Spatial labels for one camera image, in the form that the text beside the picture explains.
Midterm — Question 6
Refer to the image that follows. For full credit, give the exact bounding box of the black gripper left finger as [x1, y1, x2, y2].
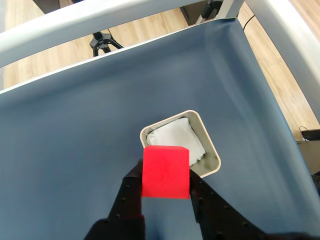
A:
[83, 158, 146, 240]

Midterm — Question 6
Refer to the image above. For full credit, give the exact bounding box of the black clamp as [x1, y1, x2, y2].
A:
[199, 0, 223, 20]

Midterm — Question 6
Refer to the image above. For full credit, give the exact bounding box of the black tripod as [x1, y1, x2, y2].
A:
[89, 31, 125, 58]

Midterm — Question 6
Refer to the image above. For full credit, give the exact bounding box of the white curved frame rail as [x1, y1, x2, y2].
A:
[0, 0, 320, 70]

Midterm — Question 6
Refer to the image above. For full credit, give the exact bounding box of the white tissue paper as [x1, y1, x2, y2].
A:
[146, 117, 207, 168]

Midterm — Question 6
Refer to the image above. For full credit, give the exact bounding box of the thin black floor cable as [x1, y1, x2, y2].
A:
[242, 14, 256, 30]

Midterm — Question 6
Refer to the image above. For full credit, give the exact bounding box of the blue-grey table mat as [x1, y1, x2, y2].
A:
[0, 17, 320, 240]

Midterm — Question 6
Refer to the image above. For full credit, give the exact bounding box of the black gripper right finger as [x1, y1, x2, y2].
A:
[188, 169, 268, 240]

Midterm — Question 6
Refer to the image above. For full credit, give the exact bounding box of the red cube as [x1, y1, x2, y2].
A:
[141, 145, 191, 200]

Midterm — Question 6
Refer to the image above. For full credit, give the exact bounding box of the dark furniture piece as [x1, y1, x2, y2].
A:
[32, 0, 61, 15]
[179, 6, 201, 26]

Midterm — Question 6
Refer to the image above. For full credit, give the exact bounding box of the beige square metal box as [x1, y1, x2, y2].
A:
[139, 109, 222, 179]

